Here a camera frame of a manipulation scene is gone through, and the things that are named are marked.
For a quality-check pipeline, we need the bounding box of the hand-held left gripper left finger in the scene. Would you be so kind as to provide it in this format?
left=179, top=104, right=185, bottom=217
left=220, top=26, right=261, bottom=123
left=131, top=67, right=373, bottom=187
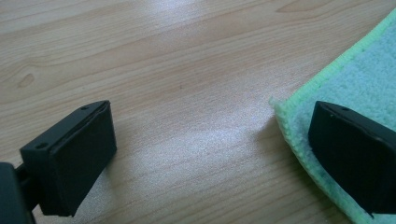
left=20, top=99, right=118, bottom=218

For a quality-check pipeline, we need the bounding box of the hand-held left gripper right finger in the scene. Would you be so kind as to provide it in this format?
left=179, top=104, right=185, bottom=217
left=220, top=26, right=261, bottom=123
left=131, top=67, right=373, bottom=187
left=307, top=100, right=396, bottom=217

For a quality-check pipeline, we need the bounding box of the green microfibre cloth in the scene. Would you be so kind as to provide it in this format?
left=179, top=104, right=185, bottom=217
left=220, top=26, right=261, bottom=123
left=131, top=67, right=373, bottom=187
left=268, top=8, right=396, bottom=224

